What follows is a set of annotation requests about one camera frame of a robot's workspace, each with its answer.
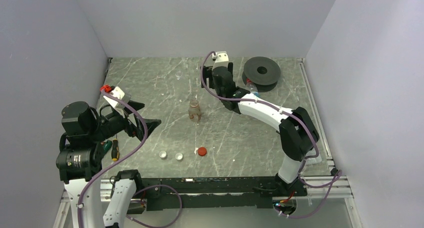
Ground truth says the yellow black screwdriver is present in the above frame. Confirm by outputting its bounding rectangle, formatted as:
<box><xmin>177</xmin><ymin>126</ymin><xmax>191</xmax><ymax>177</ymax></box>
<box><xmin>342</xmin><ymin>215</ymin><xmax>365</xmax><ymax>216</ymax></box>
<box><xmin>111</xmin><ymin>134</ymin><xmax>120</xmax><ymax>161</ymax></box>

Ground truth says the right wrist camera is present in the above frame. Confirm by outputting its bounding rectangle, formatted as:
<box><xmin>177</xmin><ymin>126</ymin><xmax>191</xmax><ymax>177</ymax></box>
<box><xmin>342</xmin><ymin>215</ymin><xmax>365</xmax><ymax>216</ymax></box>
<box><xmin>211</xmin><ymin>51</ymin><xmax>229</xmax><ymax>70</ymax></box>

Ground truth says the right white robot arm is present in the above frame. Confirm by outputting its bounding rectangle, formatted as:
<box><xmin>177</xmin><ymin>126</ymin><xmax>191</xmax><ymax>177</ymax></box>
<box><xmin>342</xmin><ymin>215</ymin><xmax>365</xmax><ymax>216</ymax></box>
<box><xmin>200</xmin><ymin>66</ymin><xmax>320</xmax><ymax>195</ymax></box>

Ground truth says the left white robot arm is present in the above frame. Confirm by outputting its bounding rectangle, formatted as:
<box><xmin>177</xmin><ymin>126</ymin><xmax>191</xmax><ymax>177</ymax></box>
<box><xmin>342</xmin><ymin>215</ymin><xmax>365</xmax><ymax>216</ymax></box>
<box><xmin>56</xmin><ymin>101</ymin><xmax>161</xmax><ymax>227</ymax></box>

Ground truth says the blue white bottle cap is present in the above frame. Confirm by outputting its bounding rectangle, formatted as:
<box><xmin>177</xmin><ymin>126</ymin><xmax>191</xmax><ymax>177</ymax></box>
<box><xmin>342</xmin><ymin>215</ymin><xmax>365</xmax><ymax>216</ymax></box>
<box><xmin>159</xmin><ymin>151</ymin><xmax>167</xmax><ymax>159</ymax></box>

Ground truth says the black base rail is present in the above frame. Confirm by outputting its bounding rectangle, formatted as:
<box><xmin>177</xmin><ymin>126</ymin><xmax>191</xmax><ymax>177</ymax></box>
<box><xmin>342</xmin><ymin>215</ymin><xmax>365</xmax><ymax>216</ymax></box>
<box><xmin>134</xmin><ymin>176</ymin><xmax>308</xmax><ymax>211</ymax></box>

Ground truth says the water bottle red label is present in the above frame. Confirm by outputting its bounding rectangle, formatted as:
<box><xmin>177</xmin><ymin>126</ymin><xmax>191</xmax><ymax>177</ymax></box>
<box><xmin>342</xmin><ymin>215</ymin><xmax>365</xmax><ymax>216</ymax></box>
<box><xmin>245</xmin><ymin>79</ymin><xmax>260</xmax><ymax>97</ymax></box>

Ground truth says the black filament spool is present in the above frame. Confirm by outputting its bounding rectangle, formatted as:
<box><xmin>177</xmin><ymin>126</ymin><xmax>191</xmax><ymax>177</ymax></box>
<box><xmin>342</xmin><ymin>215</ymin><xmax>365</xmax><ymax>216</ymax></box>
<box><xmin>242</xmin><ymin>57</ymin><xmax>282</xmax><ymax>93</ymax></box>

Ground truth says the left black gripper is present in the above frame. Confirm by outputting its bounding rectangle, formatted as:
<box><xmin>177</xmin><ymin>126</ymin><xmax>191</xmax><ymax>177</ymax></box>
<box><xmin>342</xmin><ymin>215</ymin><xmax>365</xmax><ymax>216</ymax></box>
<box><xmin>88</xmin><ymin>99</ymin><xmax>161</xmax><ymax>141</ymax></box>

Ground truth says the aluminium frame rail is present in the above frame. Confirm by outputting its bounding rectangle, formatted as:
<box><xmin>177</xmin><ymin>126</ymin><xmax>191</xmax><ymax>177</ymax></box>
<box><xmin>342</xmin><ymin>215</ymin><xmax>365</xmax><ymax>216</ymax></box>
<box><xmin>54</xmin><ymin>172</ymin><xmax>363</xmax><ymax>227</ymax></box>

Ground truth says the small clear cup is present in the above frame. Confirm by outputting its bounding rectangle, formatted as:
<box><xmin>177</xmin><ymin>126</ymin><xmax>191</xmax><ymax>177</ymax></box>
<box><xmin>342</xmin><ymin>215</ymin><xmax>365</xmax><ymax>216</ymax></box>
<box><xmin>175</xmin><ymin>71</ymin><xmax>183</xmax><ymax>80</ymax></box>

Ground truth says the clear plastic box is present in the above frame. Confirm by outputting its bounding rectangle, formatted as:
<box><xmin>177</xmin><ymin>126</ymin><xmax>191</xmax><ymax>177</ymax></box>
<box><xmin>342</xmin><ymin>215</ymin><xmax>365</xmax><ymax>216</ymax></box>
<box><xmin>305</xmin><ymin>149</ymin><xmax>323</xmax><ymax>165</ymax></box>

